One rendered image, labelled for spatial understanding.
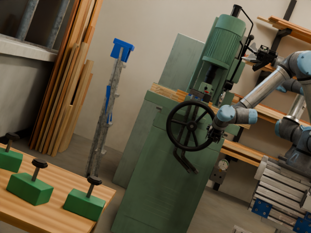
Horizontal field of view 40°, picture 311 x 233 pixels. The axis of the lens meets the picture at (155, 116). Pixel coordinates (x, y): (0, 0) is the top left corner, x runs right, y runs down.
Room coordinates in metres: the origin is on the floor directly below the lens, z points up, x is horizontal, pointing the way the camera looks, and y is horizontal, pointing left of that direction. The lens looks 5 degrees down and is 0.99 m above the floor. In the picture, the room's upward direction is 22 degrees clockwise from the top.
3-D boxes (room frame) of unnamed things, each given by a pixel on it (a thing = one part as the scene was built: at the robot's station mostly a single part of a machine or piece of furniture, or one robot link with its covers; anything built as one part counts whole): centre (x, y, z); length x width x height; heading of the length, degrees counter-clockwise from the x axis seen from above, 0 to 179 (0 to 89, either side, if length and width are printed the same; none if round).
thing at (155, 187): (2.83, -0.23, 0.35); 0.58 x 0.45 x 0.71; 177
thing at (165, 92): (2.71, -0.28, 0.92); 0.60 x 0.02 x 0.04; 87
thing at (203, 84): (2.73, -0.23, 1.03); 0.14 x 0.07 x 0.09; 177
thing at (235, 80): (2.92, -0.39, 1.22); 0.09 x 0.08 x 0.15; 177
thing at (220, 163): (2.49, -0.48, 0.65); 0.06 x 0.04 x 0.08; 87
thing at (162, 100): (2.61, -0.20, 0.87); 0.61 x 0.30 x 0.06; 87
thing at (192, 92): (2.52, -0.20, 0.99); 0.13 x 0.11 x 0.06; 87
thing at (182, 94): (2.64, -0.18, 0.94); 0.23 x 0.02 x 0.07; 87
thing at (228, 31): (2.71, -0.23, 1.35); 0.18 x 0.18 x 0.31
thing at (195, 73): (3.00, -0.24, 1.16); 0.22 x 0.22 x 0.72; 87
